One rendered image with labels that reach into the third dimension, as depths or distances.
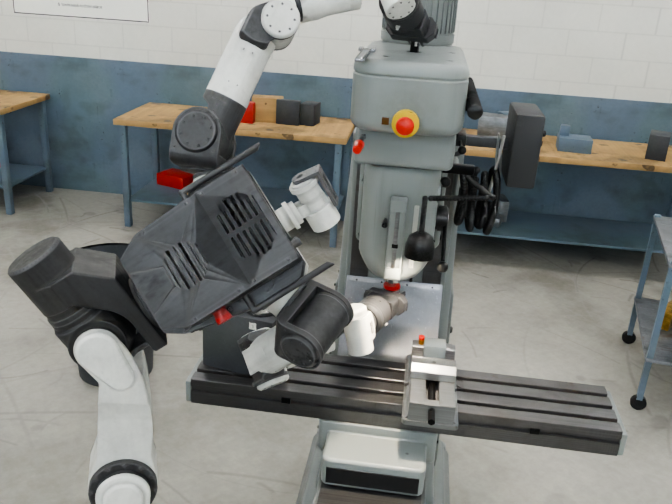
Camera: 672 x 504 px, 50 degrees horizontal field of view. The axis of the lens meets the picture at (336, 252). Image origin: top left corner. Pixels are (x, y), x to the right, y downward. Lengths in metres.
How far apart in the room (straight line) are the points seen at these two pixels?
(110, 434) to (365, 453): 0.74
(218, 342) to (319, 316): 0.74
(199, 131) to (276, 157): 4.91
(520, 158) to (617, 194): 4.39
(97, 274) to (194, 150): 0.30
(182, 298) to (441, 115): 0.69
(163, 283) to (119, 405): 0.31
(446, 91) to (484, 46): 4.45
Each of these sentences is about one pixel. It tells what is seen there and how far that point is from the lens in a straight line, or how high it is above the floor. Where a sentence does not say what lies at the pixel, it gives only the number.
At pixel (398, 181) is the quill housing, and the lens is 1.78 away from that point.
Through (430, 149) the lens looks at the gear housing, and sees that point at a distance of 1.72.
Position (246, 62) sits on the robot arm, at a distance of 1.48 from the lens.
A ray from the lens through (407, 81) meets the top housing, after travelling 1.60.
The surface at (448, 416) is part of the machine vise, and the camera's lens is 1.93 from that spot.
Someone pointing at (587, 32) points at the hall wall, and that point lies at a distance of 6.13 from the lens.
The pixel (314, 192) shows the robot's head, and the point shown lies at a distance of 1.45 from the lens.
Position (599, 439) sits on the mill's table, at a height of 0.92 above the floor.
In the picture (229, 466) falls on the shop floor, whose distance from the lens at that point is 3.32.
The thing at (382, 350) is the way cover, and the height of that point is 0.92.
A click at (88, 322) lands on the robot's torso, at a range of 1.45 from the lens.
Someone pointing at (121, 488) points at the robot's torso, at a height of 1.05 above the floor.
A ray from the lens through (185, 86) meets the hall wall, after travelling 6.41.
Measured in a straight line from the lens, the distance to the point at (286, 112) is 5.68.
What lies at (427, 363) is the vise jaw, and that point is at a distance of 2.01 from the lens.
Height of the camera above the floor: 2.08
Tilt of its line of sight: 22 degrees down
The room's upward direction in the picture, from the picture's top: 4 degrees clockwise
